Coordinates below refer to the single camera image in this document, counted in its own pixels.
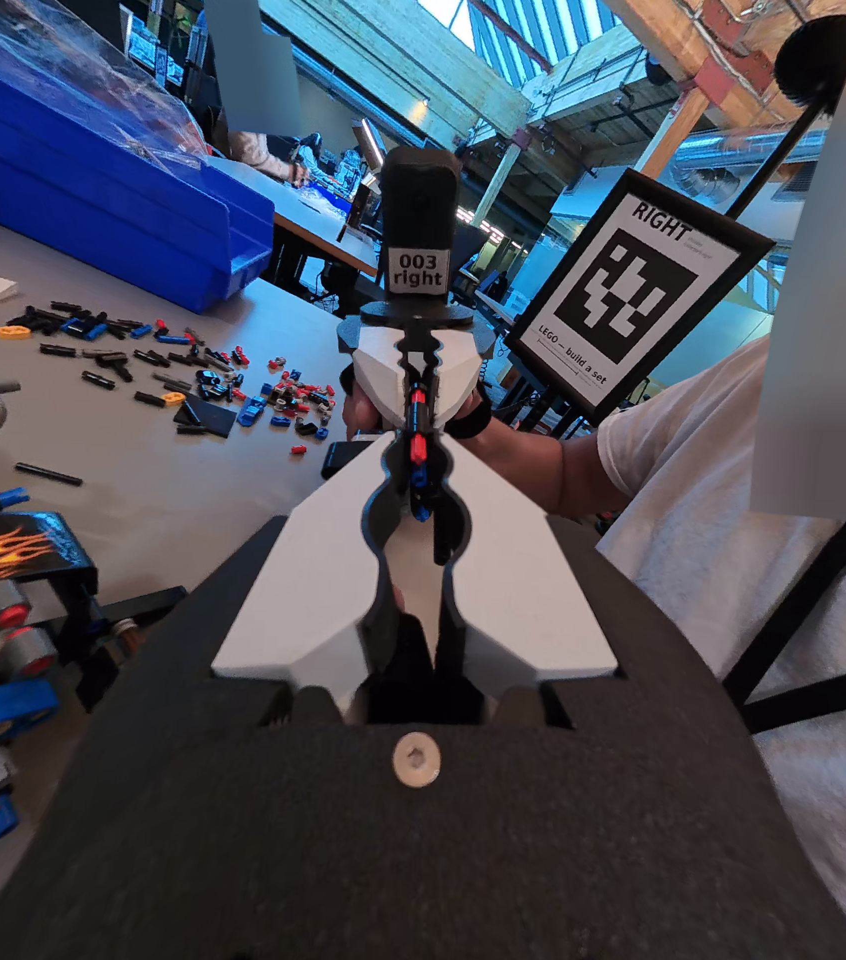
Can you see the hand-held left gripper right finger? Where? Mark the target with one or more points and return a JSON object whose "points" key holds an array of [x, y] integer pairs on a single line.
{"points": [[535, 600]]}

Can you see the stacked blue plastic bins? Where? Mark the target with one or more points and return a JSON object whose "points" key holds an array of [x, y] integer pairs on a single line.
{"points": [[92, 195]]}

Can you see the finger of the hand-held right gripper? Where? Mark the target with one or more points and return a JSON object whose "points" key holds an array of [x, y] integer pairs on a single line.
{"points": [[459, 371], [384, 371]]}

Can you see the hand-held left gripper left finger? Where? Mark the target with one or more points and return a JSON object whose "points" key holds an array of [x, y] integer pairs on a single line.
{"points": [[303, 600]]}

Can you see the dark flat lego panel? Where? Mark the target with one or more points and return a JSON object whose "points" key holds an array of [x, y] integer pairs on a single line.
{"points": [[205, 418]]}

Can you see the person's right hand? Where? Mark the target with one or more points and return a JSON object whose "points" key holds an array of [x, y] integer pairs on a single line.
{"points": [[359, 420]]}

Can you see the black fuzzy ball on pole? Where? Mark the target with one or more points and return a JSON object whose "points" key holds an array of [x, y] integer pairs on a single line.
{"points": [[817, 64]]}

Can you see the black framed marker sign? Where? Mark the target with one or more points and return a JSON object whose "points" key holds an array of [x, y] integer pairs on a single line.
{"points": [[625, 296]]}

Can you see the black lego beam with pins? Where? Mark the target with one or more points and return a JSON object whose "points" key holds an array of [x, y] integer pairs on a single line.
{"points": [[441, 540]]}

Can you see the person's right forearm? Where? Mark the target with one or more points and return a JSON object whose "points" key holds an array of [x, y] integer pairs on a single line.
{"points": [[580, 472]]}

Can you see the clear plastic bag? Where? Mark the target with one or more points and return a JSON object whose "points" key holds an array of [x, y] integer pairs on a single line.
{"points": [[55, 75]]}

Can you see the short black lego axle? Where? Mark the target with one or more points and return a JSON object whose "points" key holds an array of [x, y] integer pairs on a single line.
{"points": [[47, 474]]}

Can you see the background work table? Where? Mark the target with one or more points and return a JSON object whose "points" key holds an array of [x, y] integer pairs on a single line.
{"points": [[318, 225]]}

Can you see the pile of small colourful lego pieces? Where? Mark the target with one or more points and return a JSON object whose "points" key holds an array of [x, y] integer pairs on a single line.
{"points": [[295, 397]]}

